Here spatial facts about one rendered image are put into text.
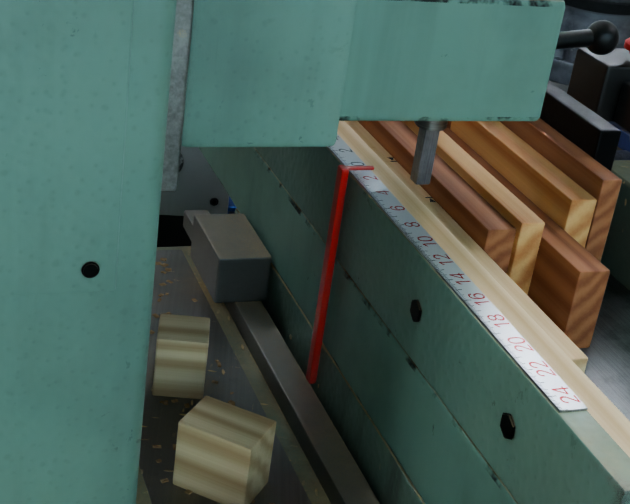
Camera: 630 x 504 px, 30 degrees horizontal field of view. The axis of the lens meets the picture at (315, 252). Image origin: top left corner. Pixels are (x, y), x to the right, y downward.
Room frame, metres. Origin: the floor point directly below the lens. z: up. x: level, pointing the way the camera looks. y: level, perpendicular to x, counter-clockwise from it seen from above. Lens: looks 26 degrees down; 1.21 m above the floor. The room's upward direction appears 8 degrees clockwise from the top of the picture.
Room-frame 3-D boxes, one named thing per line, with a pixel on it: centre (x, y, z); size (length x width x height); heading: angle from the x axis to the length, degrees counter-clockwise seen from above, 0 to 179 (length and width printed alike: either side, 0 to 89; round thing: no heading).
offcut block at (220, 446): (0.53, 0.03, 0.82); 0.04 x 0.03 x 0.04; 70
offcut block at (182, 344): (0.62, 0.07, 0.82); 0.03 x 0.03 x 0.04; 7
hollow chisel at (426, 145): (0.64, -0.05, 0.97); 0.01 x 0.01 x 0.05; 23
